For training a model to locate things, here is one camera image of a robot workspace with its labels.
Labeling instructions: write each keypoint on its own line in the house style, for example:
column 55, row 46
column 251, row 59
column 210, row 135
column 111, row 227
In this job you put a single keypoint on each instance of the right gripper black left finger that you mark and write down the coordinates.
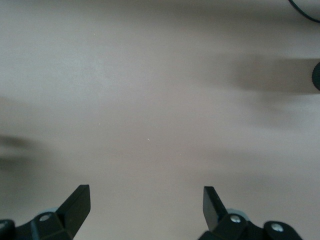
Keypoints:
column 72, row 212

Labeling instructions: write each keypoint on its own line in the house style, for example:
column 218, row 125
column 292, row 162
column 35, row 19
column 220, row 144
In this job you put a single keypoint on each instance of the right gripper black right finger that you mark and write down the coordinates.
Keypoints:
column 212, row 212

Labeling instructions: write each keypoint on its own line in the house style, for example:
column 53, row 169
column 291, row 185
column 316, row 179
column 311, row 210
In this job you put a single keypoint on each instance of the black round-ended cylinder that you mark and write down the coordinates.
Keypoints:
column 317, row 75

